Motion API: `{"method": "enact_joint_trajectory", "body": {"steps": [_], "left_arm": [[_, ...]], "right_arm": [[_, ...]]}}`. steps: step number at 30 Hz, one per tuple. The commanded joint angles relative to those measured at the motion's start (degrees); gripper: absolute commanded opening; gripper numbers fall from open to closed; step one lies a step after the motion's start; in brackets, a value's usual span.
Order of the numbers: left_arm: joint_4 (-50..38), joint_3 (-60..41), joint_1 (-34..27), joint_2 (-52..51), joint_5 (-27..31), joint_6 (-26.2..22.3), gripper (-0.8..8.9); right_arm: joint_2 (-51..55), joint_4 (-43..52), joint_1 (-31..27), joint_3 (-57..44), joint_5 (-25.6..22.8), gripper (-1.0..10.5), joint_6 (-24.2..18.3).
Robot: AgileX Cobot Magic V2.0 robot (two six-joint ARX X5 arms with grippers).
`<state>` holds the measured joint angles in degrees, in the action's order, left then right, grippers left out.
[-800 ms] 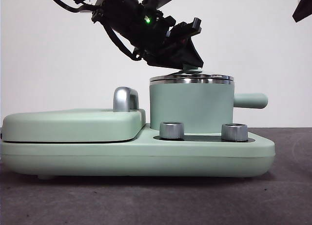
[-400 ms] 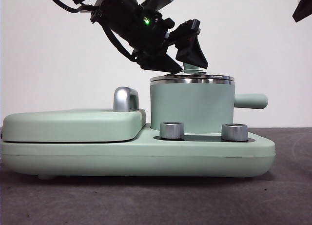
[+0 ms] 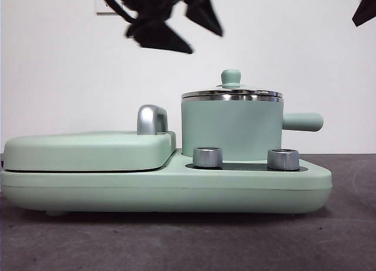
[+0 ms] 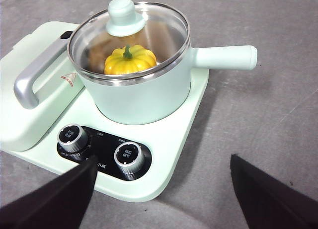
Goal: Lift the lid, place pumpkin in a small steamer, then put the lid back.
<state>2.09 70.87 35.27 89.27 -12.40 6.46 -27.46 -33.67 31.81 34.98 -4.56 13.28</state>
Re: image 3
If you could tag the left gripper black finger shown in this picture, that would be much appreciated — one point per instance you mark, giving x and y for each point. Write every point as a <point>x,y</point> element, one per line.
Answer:
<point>207,12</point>
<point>161,36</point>

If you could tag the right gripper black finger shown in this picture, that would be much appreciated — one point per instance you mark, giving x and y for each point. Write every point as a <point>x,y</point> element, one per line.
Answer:
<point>367,9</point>

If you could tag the glass lid mint knob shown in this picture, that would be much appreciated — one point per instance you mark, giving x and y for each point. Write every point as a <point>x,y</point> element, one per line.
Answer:
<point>231,77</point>

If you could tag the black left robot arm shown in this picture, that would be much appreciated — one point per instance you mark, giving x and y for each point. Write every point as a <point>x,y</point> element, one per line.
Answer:
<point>155,3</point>

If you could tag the mint green steamer pot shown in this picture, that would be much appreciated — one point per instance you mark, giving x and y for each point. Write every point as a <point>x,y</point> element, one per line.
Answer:
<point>232,127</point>

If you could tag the silver control knob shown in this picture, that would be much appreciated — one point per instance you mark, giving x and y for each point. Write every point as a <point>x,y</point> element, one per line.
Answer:
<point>283,160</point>
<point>207,157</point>

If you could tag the mint green breakfast machine base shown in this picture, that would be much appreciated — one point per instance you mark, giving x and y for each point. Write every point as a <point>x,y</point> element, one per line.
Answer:
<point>176,188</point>

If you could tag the white wall socket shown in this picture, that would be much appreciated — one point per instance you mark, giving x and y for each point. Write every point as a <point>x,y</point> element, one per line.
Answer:
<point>101,8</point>

